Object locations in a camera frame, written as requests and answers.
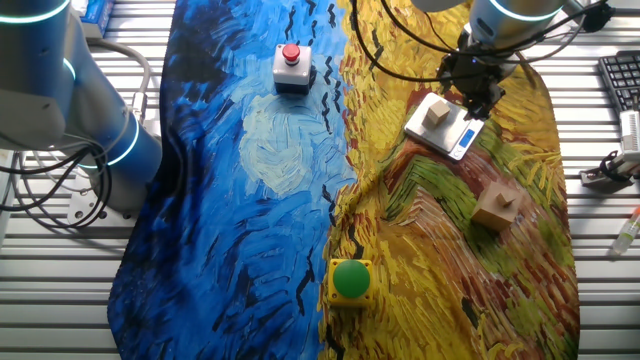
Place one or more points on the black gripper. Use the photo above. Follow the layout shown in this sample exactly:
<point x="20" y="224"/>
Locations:
<point x="477" y="75"/>

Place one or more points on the small wooden cube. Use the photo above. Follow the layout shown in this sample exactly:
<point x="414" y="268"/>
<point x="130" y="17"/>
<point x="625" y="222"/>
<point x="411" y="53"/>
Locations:
<point x="437" y="114"/>

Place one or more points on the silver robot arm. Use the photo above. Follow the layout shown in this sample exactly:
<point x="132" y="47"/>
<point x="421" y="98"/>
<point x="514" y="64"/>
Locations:
<point x="40" y="75"/>

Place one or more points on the silver digital kitchen scale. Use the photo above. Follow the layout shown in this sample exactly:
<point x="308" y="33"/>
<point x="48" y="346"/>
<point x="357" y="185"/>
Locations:
<point x="445" y="137"/>

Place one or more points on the large wooden block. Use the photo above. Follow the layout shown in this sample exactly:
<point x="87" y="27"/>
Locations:
<point x="492" y="215"/>

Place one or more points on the black computer keyboard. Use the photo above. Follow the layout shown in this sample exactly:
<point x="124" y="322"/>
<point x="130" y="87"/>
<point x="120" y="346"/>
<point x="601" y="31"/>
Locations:
<point x="622" y="80"/>

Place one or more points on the grey box red button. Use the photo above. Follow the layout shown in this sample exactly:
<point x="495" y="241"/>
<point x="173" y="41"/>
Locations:
<point x="291" y="70"/>

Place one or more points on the clear tube orange cap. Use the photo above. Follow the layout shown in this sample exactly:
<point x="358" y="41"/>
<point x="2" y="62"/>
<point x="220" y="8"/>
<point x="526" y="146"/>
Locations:
<point x="627" y="235"/>

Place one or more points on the yellow box green button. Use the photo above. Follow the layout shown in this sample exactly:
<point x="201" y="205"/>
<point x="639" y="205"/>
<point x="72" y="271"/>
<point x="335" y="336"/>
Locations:
<point x="351" y="280"/>

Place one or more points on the Van Gogh print table mat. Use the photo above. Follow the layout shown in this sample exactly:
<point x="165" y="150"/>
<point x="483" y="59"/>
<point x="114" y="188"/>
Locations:
<point x="225" y="200"/>

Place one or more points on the blue tissue box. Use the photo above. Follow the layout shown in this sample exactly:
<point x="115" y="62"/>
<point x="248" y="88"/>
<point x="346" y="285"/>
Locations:
<point x="97" y="17"/>

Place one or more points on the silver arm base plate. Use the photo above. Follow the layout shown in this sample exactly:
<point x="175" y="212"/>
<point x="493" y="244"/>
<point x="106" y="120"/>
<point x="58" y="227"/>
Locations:
<point x="82" y="210"/>

